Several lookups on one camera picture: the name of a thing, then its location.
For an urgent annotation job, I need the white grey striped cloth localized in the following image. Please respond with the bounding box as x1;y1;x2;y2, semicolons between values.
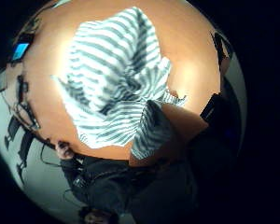
51;7;188;161

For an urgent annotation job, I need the thin black cable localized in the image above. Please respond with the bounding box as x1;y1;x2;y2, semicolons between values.
38;139;62;168

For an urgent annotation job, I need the monitor with blue screen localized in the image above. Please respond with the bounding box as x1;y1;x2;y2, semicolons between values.
9;40;32;63

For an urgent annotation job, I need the person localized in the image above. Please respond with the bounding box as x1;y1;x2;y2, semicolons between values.
54;139;133;224
127;122;245;224

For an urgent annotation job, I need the black chair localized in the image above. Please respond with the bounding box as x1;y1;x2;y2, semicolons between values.
16;130;35;171
3;115;22;151

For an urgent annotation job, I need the black desk device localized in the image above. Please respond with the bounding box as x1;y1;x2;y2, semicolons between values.
16;74;31;105

